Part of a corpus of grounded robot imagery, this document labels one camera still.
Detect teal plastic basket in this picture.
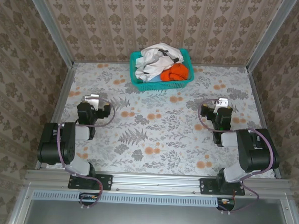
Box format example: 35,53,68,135
128,46,196,94

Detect white t-shirt with black print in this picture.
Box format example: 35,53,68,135
134,42,186,84

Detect orange t-shirt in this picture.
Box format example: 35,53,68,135
160,62,189,82

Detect light blue t-shirt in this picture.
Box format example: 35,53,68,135
148,74,163,84

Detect black connector box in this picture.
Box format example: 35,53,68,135
79,192,99,202
216,197,236,211

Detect grey metal panel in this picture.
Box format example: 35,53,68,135
7,182,299,224

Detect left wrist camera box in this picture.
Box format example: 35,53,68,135
84,94,101,108

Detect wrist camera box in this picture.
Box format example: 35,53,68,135
213,97,230,115
84,94,101,108

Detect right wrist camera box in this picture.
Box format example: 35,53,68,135
213,97,230,115

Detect aluminium side rail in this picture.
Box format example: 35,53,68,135
243,69,286,179
35,62,78,171

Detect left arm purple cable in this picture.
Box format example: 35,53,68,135
54,96,117,212

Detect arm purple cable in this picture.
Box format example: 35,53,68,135
193,98,280,217
54,96,117,212

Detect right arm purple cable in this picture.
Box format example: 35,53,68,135
193,98,280,217

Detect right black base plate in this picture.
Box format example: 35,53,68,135
199,178,246,197

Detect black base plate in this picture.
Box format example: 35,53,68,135
67,172,113,191
199,178,246,197

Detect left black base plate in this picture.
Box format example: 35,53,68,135
67,172,113,191

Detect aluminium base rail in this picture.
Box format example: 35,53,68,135
24,168,293,200

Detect aluminium frame post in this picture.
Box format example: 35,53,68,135
246,0,298,74
21,0,78,67

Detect grey slotted cable duct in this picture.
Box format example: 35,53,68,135
33,189,259,210

